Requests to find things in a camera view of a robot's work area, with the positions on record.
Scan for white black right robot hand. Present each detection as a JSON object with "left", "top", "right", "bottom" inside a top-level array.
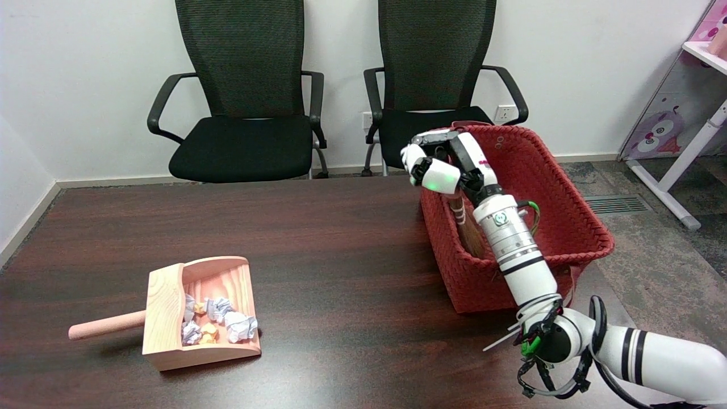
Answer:
[{"left": 400, "top": 128, "right": 504, "bottom": 207}]

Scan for small brown straw broom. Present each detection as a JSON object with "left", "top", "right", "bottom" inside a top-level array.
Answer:
[{"left": 448, "top": 193, "right": 487, "bottom": 260}]

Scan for red woven plastic basket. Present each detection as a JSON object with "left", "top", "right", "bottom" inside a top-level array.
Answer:
[{"left": 420, "top": 123, "right": 616, "bottom": 315}]

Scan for black mesh office chair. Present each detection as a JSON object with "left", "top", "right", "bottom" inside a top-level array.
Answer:
[
  {"left": 147, "top": 0, "right": 330, "bottom": 184},
  {"left": 363, "top": 0, "right": 529, "bottom": 177}
]

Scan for metal floor vent grille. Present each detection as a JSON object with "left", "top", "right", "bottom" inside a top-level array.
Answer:
[{"left": 584, "top": 195, "right": 654, "bottom": 215}]

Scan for white zip tie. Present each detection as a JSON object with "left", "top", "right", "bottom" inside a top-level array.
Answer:
[{"left": 482, "top": 293, "right": 564, "bottom": 353}]

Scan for pink cartoon desk panel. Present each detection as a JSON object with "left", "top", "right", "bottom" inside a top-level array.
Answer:
[{"left": 618, "top": 0, "right": 727, "bottom": 161}]

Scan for large white crumpled paper ball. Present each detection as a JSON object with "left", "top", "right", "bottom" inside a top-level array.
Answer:
[{"left": 225, "top": 311, "right": 258, "bottom": 344}]

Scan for thin green wrist cable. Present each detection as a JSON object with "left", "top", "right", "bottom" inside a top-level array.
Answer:
[{"left": 516, "top": 201, "right": 541, "bottom": 238}]

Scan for white desk leg frame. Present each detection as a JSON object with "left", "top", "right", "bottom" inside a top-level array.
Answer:
[{"left": 626, "top": 41, "right": 727, "bottom": 231}]

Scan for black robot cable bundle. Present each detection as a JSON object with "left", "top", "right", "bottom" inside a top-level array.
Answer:
[{"left": 516, "top": 295, "right": 705, "bottom": 409}]

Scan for wooden dustpan with handle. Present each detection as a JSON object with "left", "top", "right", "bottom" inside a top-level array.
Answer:
[{"left": 68, "top": 256, "right": 262, "bottom": 372}]

